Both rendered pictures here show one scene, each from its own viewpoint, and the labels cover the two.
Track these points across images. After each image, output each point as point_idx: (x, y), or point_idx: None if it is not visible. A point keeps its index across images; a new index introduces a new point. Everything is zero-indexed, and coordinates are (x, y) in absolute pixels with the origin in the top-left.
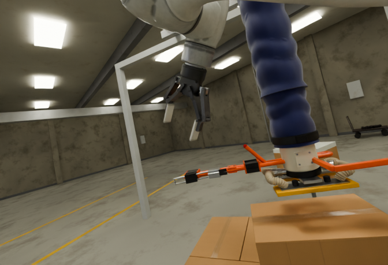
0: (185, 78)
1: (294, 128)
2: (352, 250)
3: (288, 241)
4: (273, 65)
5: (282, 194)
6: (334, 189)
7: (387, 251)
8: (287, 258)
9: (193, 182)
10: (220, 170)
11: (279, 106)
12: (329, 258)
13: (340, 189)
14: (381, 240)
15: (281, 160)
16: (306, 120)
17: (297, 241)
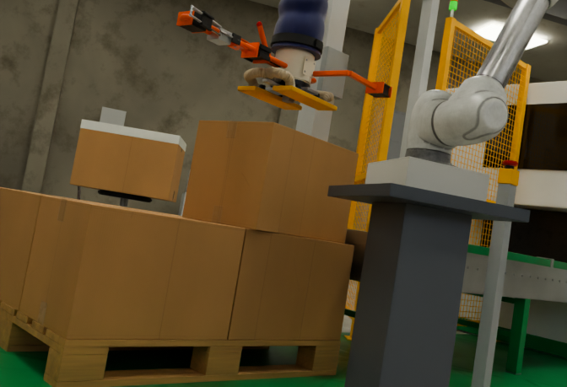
0: None
1: (316, 30)
2: (328, 154)
3: (296, 131)
4: None
5: (294, 88)
6: (324, 104)
7: (342, 161)
8: (290, 148)
9: (208, 28)
10: (235, 34)
11: None
12: (315, 157)
13: (327, 105)
14: (342, 151)
15: (284, 62)
16: (324, 29)
17: (302, 132)
